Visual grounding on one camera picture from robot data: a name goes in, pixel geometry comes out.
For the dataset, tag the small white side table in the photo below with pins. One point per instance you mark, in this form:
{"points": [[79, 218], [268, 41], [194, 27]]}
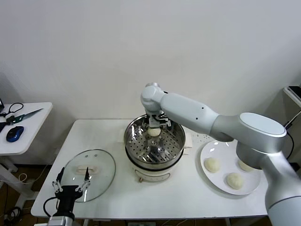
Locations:
{"points": [[35, 127]]}

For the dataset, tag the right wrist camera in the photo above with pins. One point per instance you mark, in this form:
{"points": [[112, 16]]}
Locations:
{"points": [[165, 123]]}

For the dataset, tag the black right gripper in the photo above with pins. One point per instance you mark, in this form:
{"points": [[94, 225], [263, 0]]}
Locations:
{"points": [[155, 125]]}

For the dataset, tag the white electric cooker pot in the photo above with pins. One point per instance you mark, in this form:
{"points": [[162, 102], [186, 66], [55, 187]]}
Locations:
{"points": [[152, 175]]}

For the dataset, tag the large white plate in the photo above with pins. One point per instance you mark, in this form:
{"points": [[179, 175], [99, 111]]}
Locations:
{"points": [[221, 153]]}

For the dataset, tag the perforated stainless steamer basket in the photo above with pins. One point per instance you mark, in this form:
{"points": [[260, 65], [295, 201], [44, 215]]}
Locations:
{"points": [[175, 141]]}

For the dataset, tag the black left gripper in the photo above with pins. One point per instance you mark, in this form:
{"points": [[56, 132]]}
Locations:
{"points": [[67, 194]]}

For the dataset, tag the blue computer mouse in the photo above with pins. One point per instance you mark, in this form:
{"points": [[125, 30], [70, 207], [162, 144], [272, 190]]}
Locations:
{"points": [[14, 134]]}

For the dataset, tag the white steamed baozi bun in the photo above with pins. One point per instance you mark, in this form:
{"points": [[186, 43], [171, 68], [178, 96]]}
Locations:
{"points": [[234, 180], [245, 167], [212, 164], [154, 133]]}

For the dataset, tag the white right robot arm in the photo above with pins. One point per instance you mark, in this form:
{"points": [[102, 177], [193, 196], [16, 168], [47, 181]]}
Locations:
{"points": [[188, 108]]}

